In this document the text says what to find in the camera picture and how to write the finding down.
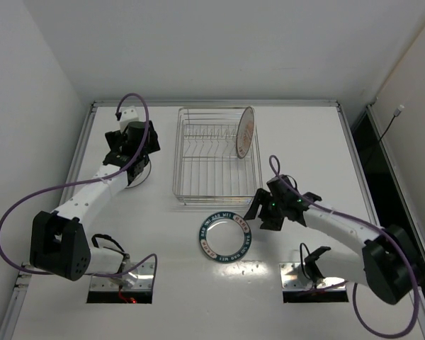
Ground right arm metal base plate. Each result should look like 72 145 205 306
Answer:
279 262 346 293

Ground thin green line plate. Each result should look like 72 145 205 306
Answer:
126 155 152 189

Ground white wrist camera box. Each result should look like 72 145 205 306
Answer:
118 106 140 132

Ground green rimmed white plate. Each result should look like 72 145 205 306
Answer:
198 211 252 264

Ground orange sunburst pattern plate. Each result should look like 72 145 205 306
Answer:
235 106 255 159

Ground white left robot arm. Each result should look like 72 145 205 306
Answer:
30 121 160 281

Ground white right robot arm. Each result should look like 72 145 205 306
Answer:
244 175 425 305

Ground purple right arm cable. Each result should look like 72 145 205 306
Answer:
268 154 421 338

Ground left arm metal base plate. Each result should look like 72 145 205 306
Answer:
89 261 155 293

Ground black cable with white plug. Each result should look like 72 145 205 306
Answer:
378 104 405 142

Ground metal wire dish rack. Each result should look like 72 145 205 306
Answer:
172 106 263 206

